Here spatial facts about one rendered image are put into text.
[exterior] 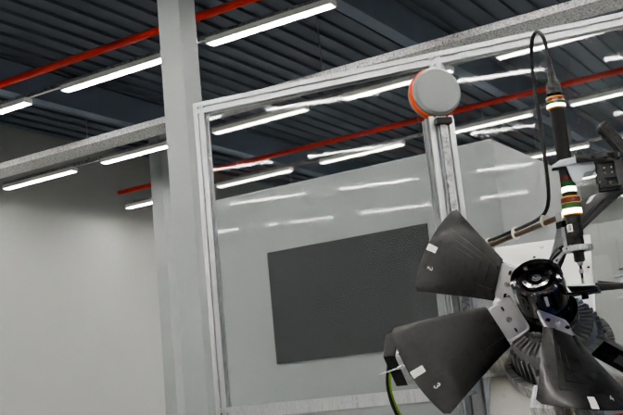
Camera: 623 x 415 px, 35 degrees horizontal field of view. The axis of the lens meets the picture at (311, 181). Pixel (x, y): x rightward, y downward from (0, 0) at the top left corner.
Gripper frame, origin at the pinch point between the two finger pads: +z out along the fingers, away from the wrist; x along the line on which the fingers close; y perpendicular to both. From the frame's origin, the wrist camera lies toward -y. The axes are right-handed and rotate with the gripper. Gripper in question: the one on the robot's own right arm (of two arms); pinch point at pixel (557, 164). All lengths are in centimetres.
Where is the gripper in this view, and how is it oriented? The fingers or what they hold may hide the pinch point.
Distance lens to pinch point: 239.9
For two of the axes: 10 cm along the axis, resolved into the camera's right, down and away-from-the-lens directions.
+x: 1.9, 1.9, 9.6
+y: 0.8, 9.7, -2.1
